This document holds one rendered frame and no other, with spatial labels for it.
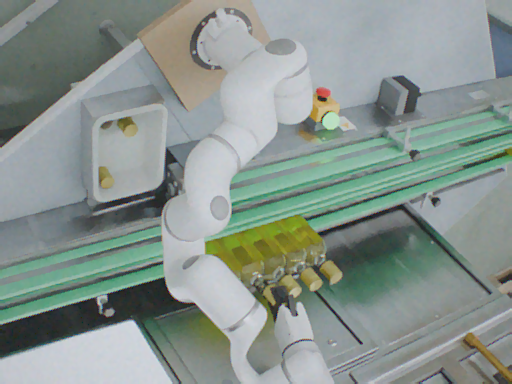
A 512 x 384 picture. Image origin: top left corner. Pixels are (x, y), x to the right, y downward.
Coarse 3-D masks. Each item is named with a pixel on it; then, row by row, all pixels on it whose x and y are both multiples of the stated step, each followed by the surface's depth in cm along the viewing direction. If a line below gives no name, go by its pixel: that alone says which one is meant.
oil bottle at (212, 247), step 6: (210, 240) 163; (210, 246) 161; (216, 246) 161; (210, 252) 159; (216, 252) 160; (222, 252) 160; (222, 258) 158; (228, 258) 159; (228, 264) 157; (234, 264) 157; (234, 270) 156; (240, 276) 155
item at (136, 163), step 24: (96, 120) 143; (144, 120) 157; (96, 144) 144; (120, 144) 157; (144, 144) 161; (96, 168) 148; (120, 168) 161; (144, 168) 163; (96, 192) 152; (120, 192) 156
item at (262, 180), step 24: (456, 120) 200; (480, 120) 203; (360, 144) 182; (384, 144) 184; (432, 144) 187; (264, 168) 168; (288, 168) 170; (312, 168) 171; (336, 168) 172; (240, 192) 160; (264, 192) 162
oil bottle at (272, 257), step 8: (240, 232) 166; (248, 232) 166; (256, 232) 166; (264, 232) 167; (248, 240) 164; (256, 240) 164; (264, 240) 165; (256, 248) 162; (264, 248) 162; (272, 248) 163; (264, 256) 160; (272, 256) 160; (280, 256) 161; (264, 264) 159; (272, 264) 159; (280, 264) 160; (272, 272) 159
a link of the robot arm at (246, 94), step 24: (264, 48) 129; (288, 48) 128; (240, 72) 124; (264, 72) 124; (288, 72) 125; (240, 96) 121; (264, 96) 123; (240, 120) 124; (264, 120) 126; (240, 144) 125; (264, 144) 129; (240, 168) 127
